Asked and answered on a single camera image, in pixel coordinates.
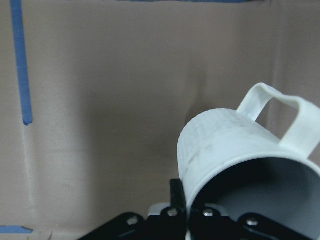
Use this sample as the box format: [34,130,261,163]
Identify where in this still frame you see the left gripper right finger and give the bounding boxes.
[191,203,307,240]

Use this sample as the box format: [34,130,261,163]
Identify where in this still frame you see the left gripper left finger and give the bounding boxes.
[80,179,187,240]

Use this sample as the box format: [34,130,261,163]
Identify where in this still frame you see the white mug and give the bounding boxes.
[177,83,320,240]

